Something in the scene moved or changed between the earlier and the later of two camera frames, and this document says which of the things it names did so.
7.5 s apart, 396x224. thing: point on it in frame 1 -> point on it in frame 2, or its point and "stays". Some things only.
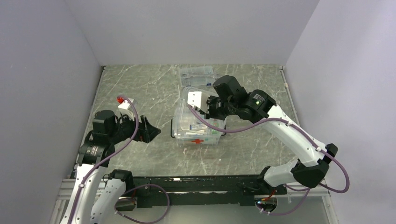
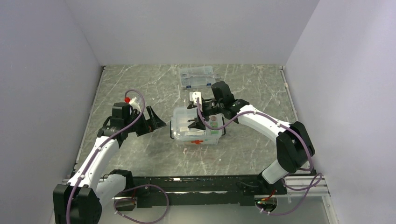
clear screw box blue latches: x=197 y=76 stays
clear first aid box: x=188 y=129 stays
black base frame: x=240 y=190 stays
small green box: x=214 y=132 -> x=214 y=124
